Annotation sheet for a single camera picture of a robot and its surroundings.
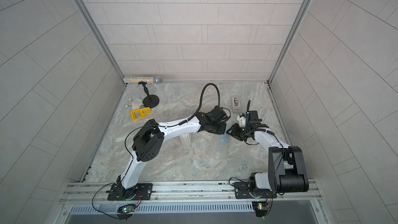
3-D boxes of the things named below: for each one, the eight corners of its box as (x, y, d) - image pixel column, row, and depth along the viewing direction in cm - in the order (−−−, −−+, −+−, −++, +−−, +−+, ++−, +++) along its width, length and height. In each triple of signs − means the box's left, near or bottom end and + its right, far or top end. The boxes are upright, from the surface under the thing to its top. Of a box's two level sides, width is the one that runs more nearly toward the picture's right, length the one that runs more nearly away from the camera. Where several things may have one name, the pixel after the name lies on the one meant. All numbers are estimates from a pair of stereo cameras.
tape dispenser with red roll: (232, 112, 102) (233, 107, 98) (232, 100, 108) (233, 95, 104) (239, 112, 102) (240, 108, 98) (238, 100, 108) (239, 96, 104)
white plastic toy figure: (131, 109, 102) (129, 106, 100) (134, 100, 106) (133, 98, 104) (140, 109, 102) (139, 106, 100) (143, 100, 106) (142, 98, 104)
